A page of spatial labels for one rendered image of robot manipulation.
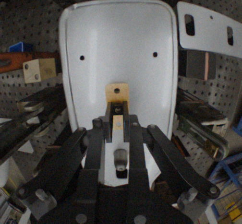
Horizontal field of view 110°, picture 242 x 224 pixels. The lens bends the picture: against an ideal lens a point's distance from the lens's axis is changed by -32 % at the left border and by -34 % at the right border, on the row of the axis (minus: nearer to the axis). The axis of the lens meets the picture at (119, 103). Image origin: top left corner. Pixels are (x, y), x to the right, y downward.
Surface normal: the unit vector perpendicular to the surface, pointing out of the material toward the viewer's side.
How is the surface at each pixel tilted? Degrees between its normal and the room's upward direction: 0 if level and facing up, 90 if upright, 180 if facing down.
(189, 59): 0
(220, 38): 0
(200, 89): 0
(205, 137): 78
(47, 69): 90
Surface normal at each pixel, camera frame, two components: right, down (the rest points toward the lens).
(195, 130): -0.98, 0.11
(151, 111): 0.00, 0.34
